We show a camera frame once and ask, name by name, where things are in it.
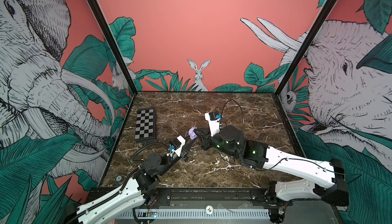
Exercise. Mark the black right corner post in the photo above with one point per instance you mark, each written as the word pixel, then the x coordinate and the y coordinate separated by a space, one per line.
pixel 321 17

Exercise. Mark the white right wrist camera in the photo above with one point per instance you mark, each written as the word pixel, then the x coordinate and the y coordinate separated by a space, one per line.
pixel 213 119

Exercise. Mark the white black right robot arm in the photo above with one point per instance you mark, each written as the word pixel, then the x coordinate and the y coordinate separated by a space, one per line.
pixel 323 180

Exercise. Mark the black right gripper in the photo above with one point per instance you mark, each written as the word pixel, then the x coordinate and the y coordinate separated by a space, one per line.
pixel 207 144

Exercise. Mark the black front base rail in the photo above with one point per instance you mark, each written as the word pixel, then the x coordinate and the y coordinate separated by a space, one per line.
pixel 210 199

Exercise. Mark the black corner post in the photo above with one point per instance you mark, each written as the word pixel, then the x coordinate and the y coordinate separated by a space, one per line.
pixel 105 28
pixel 321 17

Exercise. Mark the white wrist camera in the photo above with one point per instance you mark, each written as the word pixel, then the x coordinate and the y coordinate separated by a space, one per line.
pixel 175 146
pixel 213 119

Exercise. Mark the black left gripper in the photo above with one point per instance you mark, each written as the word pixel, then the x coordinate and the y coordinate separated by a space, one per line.
pixel 186 150

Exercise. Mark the black white chessboard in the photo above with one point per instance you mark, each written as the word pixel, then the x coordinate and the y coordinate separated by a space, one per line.
pixel 145 129

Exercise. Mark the black left corner post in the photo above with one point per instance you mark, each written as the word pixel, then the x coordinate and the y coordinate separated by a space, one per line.
pixel 105 28

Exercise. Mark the white perforated vent strip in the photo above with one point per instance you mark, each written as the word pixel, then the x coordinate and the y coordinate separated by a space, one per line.
pixel 194 214

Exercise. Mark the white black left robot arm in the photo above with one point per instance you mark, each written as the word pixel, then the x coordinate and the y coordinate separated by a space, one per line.
pixel 138 186

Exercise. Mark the purple earbud charging case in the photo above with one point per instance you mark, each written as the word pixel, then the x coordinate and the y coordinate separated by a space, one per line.
pixel 192 134

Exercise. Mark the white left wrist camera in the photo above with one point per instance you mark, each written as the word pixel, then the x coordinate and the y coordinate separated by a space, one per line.
pixel 175 146

